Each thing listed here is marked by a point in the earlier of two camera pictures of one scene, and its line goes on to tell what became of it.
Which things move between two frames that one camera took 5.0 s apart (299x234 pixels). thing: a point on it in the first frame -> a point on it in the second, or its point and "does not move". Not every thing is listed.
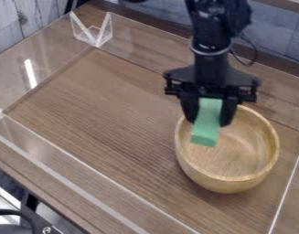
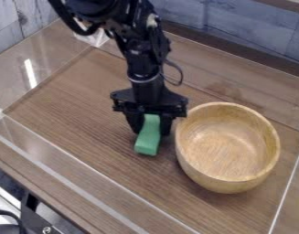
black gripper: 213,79 -> 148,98
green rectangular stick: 207,121 -> 148,140
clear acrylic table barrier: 83,179 does not move
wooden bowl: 241,163 does not move
